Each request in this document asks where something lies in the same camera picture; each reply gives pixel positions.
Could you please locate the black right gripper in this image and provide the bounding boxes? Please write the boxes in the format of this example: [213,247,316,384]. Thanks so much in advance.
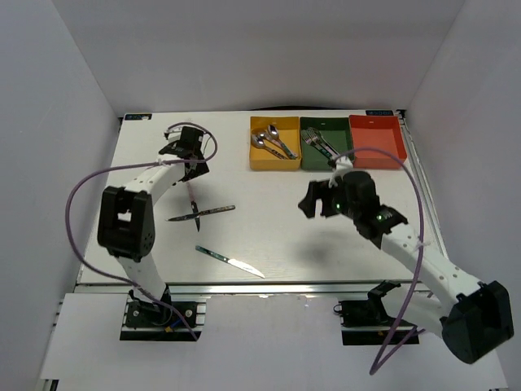
[298,178,360,221]

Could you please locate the pink handled knife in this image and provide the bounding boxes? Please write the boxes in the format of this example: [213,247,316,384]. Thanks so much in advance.
[186,182,200,232]

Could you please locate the green handled fork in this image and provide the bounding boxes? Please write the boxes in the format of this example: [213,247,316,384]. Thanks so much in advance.
[301,129,335,160]

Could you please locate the dark handled fork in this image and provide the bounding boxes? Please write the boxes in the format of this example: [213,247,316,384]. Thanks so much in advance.
[300,130,332,159]

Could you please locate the pink handled fork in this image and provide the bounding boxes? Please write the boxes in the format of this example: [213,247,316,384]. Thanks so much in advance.
[305,126,347,160]

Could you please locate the dark handled spoon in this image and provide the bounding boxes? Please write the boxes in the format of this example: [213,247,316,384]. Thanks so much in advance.
[252,134,287,160]

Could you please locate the dark handled knife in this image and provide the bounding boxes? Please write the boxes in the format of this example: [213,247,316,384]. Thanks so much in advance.
[167,205,236,222]

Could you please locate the green handled spoon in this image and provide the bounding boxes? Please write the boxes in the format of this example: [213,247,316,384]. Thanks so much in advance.
[267,124,298,160]

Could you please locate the green handled knife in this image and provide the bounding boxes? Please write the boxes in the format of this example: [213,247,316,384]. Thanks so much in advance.
[195,245,265,279]

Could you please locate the pink handled spoon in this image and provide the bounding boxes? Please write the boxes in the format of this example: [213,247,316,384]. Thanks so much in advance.
[254,132,282,149]

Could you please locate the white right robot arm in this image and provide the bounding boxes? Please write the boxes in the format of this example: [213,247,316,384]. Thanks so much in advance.
[298,171,514,364]

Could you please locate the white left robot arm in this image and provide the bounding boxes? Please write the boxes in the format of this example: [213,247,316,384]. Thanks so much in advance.
[97,123,209,325]

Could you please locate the green plastic bin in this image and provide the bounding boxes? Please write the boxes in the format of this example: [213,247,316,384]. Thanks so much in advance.
[300,117,352,171]

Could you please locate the yellow plastic bin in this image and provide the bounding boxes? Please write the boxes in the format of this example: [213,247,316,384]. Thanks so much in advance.
[249,116,302,171]

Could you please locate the orange plastic bin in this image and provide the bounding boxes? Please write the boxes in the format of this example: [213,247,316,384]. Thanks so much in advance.
[349,115,407,169]

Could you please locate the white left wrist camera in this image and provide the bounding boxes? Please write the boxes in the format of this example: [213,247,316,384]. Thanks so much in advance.
[164,125,183,143]

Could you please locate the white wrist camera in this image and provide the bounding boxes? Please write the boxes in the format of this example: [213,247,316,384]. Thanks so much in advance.
[328,155,353,176]
[164,125,183,143]

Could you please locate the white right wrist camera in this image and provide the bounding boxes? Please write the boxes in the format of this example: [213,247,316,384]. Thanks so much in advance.
[328,155,353,176]

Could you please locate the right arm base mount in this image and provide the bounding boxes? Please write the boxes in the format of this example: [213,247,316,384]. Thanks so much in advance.
[333,281,401,346]

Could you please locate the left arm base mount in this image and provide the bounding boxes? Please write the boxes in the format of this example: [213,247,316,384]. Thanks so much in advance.
[120,290,206,342]

